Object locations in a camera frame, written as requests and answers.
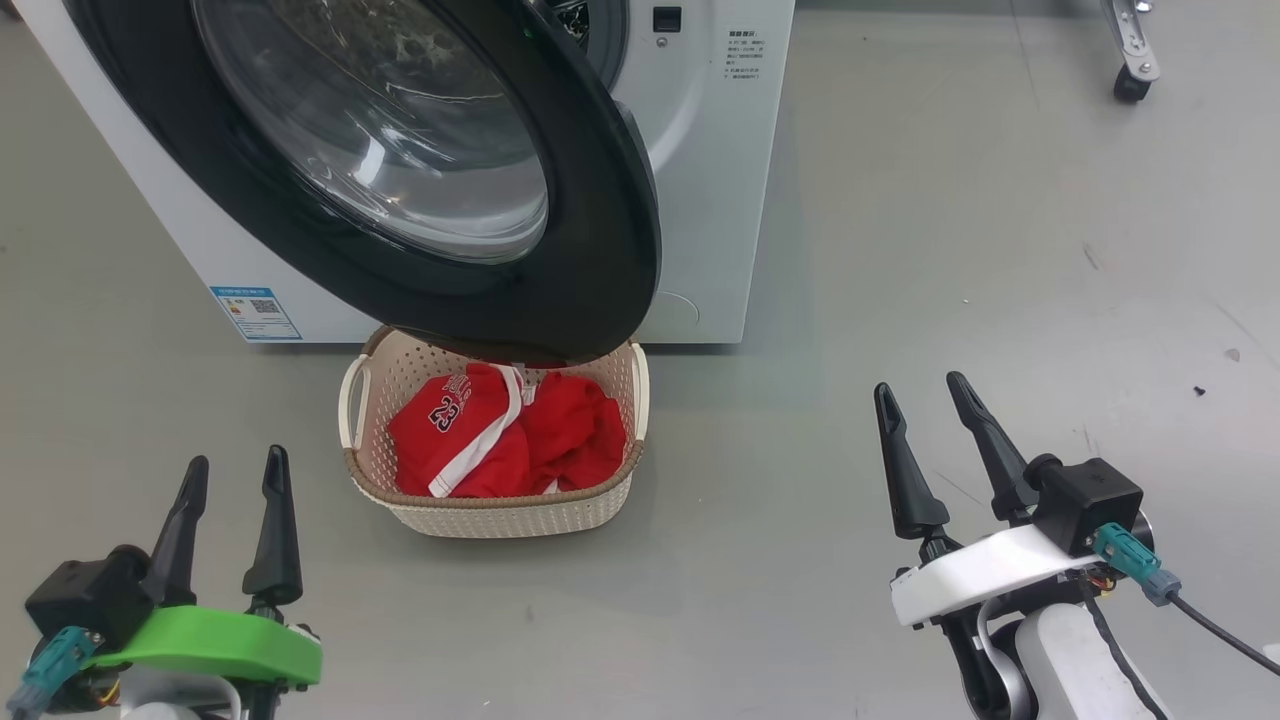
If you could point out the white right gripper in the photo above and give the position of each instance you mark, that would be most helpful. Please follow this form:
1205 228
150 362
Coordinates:
980 575

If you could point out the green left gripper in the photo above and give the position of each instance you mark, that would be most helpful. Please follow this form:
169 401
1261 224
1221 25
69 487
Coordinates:
220 645

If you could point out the red white-striped garment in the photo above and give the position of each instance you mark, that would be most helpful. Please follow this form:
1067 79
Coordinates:
580 440

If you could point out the black washing machine glass door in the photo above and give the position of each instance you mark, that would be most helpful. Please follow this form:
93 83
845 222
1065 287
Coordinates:
590 250

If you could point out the cream perforated laundry basket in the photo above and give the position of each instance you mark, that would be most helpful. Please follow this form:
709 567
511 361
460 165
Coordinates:
500 515

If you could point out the white washing machine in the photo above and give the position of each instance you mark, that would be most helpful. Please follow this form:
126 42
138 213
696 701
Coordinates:
700 200

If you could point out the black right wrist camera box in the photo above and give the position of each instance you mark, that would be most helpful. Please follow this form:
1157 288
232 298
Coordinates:
1090 505

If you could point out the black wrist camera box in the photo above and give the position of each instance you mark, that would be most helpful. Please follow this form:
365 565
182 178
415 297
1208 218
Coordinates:
90 595
1090 505

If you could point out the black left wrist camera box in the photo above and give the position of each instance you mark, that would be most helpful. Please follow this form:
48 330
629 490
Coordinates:
90 595

